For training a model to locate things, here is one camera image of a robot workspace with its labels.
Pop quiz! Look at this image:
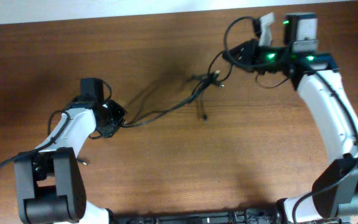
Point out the black cable bundle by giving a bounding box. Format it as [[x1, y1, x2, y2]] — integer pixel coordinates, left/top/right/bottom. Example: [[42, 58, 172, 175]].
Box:
[[121, 51, 234, 129]]

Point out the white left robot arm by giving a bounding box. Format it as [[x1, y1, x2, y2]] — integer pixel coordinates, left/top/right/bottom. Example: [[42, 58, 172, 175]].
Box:
[[14, 78, 126, 223]]

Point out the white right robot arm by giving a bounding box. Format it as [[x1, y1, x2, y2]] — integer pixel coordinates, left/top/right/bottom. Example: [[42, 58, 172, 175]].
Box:
[[223, 12, 358, 223]]

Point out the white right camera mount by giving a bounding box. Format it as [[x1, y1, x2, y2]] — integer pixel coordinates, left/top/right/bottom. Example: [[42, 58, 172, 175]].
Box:
[[259, 12, 275, 47]]

